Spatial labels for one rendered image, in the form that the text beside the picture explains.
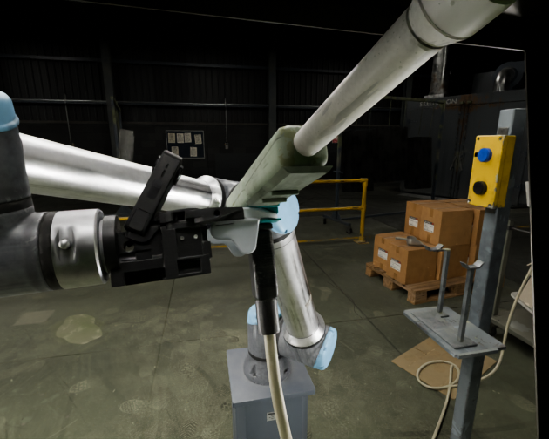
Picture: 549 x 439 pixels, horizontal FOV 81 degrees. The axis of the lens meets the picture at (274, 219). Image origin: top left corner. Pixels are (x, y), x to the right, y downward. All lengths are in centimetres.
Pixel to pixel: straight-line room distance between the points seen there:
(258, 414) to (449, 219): 280
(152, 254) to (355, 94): 30
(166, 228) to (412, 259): 318
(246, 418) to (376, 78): 129
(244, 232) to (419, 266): 321
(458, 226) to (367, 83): 357
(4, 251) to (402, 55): 38
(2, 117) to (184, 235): 21
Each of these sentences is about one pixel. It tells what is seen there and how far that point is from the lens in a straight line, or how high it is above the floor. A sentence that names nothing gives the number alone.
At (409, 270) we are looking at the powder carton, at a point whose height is 30.
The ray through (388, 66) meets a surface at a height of 156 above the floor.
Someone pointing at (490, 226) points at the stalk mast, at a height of 121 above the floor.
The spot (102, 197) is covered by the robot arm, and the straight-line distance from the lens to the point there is 64.
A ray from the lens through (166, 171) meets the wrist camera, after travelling 43.
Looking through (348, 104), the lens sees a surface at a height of 155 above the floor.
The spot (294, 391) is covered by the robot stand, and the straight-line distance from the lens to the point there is 134.
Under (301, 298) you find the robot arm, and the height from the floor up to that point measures 108.
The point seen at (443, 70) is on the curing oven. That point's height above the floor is 341.
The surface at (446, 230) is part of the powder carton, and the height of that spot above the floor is 67.
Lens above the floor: 153
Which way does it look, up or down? 13 degrees down
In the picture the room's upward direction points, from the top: straight up
